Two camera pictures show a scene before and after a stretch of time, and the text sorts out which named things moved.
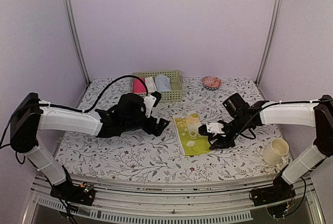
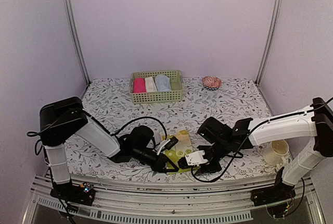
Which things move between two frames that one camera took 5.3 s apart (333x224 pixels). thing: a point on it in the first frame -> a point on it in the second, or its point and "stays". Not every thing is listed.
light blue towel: (163, 83) stays
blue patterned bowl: (211, 88) stays
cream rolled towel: (151, 85) stays
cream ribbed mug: (273, 153) stays
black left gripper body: (133, 123) -> (138, 154)
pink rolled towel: (138, 87) stays
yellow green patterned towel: (192, 141) -> (183, 148)
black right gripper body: (239, 125) -> (219, 148)
